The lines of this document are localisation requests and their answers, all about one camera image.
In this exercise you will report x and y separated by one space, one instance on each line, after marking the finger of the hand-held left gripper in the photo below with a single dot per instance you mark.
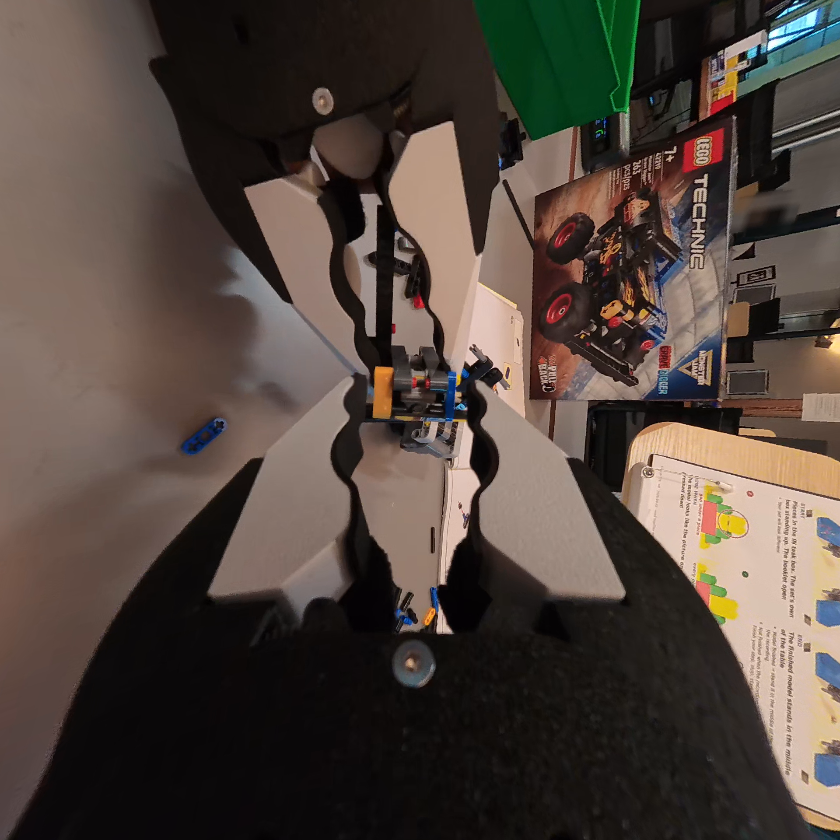
449 216
295 243

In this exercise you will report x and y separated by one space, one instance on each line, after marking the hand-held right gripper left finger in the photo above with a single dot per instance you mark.
282 525

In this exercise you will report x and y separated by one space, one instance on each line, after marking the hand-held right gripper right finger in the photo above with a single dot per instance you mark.
551 531

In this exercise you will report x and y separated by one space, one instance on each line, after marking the small blue lego beam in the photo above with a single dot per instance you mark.
205 435

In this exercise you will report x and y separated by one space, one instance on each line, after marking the black yellow lego assembly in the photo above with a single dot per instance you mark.
384 390

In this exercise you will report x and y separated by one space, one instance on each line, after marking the pile of loose lego pieces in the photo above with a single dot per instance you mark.
412 272

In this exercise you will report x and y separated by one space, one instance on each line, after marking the long black lego axle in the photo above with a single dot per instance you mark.
517 213

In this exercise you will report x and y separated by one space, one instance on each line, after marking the cluster of small lego pins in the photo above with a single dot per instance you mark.
407 613

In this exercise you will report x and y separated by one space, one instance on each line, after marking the printed toy set box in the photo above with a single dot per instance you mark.
630 262

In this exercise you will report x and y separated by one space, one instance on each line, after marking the black digital timer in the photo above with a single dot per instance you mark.
605 141

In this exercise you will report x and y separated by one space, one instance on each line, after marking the green plastic bin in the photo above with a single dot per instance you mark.
558 59

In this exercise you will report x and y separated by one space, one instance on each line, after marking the white task sheet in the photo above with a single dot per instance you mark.
754 623

